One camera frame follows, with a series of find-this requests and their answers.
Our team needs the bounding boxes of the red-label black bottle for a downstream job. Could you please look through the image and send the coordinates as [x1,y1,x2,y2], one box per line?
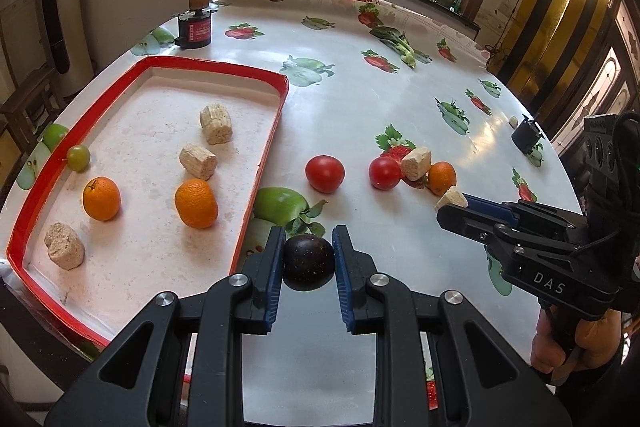
[175,0,213,50]

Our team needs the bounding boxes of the white standing air conditioner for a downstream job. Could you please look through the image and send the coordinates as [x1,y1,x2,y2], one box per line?
[32,0,96,95]

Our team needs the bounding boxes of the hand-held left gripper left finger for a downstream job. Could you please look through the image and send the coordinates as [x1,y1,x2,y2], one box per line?
[44,224,287,427]

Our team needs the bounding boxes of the red-rimmed white tray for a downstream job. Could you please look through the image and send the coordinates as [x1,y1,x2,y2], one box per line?
[6,56,290,348]

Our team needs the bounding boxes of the green grape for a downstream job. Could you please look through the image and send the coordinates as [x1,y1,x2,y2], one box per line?
[66,145,92,172]

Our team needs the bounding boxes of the dark purple plum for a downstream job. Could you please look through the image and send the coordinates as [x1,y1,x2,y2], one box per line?
[283,234,336,292]

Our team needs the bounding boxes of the fruit-print tablecloth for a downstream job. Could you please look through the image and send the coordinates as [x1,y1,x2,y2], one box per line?
[0,0,586,413]

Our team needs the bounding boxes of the green leafy vegetable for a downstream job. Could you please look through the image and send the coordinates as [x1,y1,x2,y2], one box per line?
[370,26,418,69]

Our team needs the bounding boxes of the red tomato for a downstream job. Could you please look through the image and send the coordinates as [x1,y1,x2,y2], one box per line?
[305,155,346,194]
[368,156,402,190]

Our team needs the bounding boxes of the small orange tangerine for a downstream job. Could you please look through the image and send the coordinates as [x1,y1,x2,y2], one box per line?
[82,177,122,222]

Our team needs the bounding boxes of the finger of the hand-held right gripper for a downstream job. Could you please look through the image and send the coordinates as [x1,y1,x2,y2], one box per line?
[462,193,523,229]
[436,204,503,249]

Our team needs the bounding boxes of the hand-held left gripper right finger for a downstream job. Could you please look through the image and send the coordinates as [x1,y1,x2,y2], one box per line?
[331,224,573,427]

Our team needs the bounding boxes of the wooden chair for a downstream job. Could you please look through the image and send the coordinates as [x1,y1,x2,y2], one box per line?
[0,67,66,152]

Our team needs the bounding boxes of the person's right hand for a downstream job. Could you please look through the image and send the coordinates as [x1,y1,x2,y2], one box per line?
[530,307,626,383]

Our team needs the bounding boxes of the beige rice cake chunk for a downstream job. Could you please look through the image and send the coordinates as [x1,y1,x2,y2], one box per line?
[179,144,219,180]
[401,147,433,182]
[44,222,86,270]
[434,187,470,212]
[199,103,235,145]

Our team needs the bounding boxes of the wooden glass-panel door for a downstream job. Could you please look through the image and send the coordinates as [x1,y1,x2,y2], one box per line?
[487,0,640,158]

